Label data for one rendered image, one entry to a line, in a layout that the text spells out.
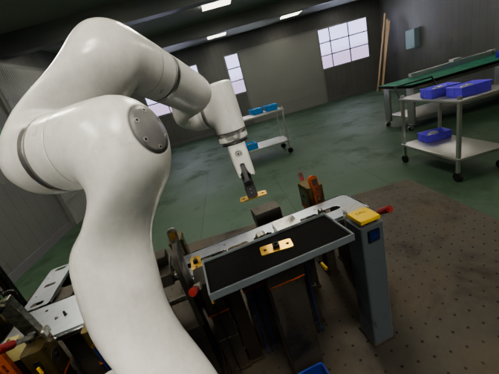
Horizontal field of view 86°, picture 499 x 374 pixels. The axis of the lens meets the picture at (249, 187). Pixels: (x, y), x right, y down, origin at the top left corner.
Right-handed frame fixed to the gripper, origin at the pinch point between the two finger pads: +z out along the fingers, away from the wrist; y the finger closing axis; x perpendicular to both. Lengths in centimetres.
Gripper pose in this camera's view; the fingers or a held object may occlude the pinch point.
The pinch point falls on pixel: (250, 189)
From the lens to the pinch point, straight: 80.9
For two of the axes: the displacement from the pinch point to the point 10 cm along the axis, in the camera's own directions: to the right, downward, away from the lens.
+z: 3.0, 9.0, 3.2
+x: -9.5, 3.1, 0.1
